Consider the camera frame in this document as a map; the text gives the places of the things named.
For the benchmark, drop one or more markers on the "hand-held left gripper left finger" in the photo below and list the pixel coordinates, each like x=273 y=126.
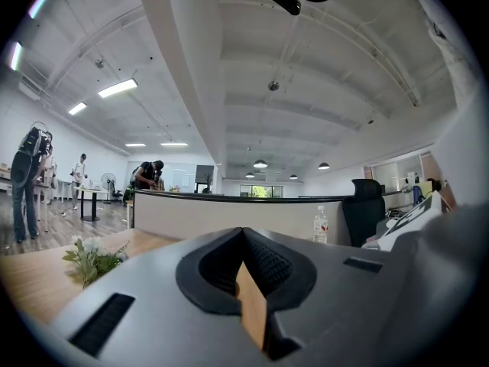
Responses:
x=153 y=312

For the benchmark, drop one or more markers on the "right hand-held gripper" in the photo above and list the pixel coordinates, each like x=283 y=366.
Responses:
x=414 y=216

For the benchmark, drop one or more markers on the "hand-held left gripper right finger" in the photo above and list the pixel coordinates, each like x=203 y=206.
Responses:
x=336 y=300

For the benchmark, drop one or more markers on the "black office chair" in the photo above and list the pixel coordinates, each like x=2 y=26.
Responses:
x=364 y=208

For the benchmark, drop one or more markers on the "clear plastic water bottle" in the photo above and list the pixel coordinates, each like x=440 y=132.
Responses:
x=321 y=226

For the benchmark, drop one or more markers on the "pale artificial flower bouquet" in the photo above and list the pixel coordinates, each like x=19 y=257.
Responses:
x=93 y=260

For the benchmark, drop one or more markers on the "long wooden desk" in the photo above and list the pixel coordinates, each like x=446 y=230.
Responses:
x=129 y=212

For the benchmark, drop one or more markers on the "pale flower arrangement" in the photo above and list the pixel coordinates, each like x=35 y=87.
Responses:
x=173 y=189

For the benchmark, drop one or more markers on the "white table with black base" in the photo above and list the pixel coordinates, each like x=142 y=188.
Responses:
x=91 y=201

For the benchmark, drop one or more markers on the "white partition with black top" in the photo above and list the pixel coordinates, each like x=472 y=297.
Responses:
x=237 y=216

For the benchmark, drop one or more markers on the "large glass window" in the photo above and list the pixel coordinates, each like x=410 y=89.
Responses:
x=261 y=191

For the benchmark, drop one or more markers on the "round ceiling sensor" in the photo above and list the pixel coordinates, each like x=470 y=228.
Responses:
x=273 y=86

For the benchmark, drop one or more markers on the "black pedestal fan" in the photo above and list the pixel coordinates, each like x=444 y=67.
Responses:
x=109 y=184

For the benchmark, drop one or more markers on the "white wall board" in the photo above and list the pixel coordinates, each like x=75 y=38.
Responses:
x=179 y=176

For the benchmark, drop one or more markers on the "small ceiling camera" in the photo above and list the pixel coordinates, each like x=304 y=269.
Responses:
x=99 y=63

